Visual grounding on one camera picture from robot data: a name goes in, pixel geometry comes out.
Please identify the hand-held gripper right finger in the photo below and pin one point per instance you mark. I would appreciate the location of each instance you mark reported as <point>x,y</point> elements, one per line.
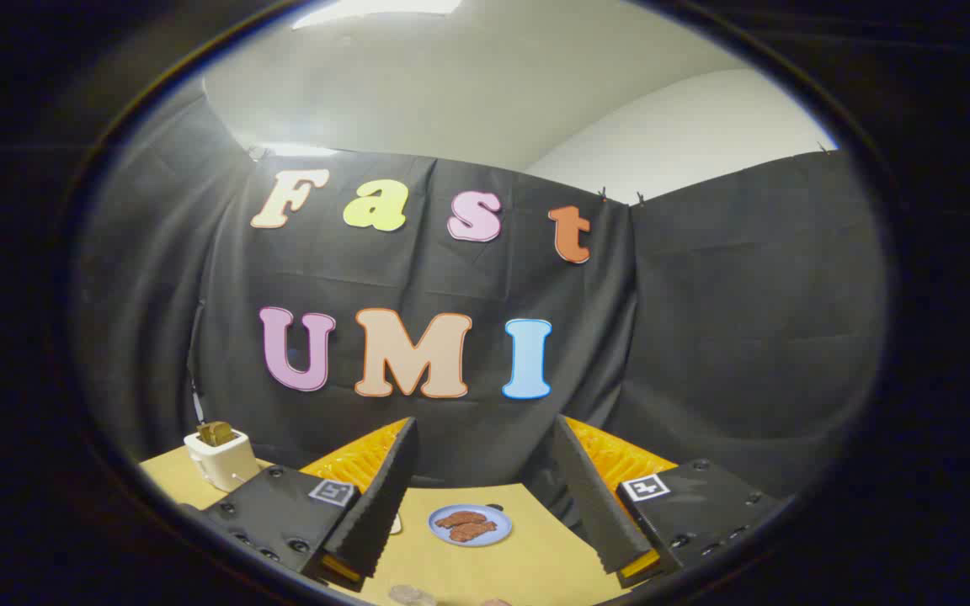
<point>594,505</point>

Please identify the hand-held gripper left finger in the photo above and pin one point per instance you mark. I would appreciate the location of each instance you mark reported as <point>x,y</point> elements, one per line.
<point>380,505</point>

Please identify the wooden table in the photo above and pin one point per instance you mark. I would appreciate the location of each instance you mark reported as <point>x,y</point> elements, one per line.
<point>535,555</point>

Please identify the brown meat piece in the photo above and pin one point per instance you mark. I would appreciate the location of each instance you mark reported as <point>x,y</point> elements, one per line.
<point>460,518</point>
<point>474,532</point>

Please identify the small blue plate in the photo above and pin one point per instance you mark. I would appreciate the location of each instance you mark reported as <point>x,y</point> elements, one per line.
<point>498,518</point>

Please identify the white toaster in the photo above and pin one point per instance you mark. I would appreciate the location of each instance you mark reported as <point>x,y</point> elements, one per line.
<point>222,467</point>

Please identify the brown toast slice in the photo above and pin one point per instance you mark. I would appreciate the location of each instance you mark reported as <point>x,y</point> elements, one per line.
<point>215,434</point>

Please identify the black backdrop cloth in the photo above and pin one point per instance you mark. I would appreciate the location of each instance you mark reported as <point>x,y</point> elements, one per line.
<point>704,337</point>

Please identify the ceiling light panel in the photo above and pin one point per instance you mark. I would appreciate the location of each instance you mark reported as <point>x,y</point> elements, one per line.
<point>375,8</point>

